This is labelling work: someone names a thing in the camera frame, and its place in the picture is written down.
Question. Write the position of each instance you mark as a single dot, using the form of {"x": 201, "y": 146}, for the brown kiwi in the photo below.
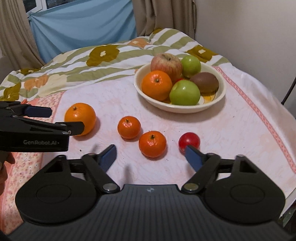
{"x": 205, "y": 82}

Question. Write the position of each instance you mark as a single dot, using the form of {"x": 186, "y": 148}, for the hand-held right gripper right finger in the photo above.
{"x": 193, "y": 157}

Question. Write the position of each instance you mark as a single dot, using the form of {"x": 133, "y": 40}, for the small mandarin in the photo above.
{"x": 129, "y": 127}
{"x": 152, "y": 144}

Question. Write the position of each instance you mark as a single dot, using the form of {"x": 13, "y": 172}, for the cream cartoon bowl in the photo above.
{"x": 150, "y": 104}

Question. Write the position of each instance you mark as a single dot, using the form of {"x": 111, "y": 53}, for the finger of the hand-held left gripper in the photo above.
{"x": 74, "y": 128}
{"x": 38, "y": 111}

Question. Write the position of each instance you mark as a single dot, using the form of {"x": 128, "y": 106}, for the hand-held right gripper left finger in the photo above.
{"x": 108, "y": 156}

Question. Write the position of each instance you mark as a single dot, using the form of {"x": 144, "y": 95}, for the beige curtain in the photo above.
{"x": 166, "y": 14}
{"x": 13, "y": 34}

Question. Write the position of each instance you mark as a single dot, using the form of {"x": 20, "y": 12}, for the green striped floral quilt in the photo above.
{"x": 92, "y": 67}

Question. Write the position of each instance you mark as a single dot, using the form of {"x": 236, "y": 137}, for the blue cloth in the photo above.
{"x": 81, "y": 30}

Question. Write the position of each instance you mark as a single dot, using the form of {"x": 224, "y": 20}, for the red yellow apple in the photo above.
{"x": 165, "y": 64}

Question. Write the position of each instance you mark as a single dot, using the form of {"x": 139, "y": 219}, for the person's left hand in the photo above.
{"x": 8, "y": 161}

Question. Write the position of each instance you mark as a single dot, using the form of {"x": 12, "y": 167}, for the green apple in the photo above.
{"x": 192, "y": 66}
{"x": 185, "y": 93}

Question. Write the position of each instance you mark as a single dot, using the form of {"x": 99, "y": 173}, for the window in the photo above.
{"x": 34, "y": 4}

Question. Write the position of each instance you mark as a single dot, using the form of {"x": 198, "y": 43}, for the large orange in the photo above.
{"x": 156, "y": 85}
{"x": 81, "y": 113}

